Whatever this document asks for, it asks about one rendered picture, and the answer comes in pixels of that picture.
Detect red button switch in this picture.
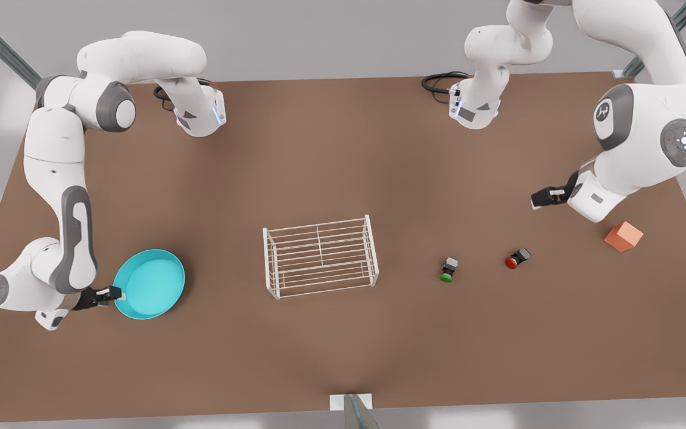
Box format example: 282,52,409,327
504,248,532,270

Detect orange cube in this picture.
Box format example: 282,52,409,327
604,221,644,253

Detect turquoise plate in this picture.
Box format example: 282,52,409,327
113,249,186,321

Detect white wire shelf rack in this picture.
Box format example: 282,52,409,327
263,214,379,300

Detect black cable loop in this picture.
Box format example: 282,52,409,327
153,78,213,112
422,71,470,104

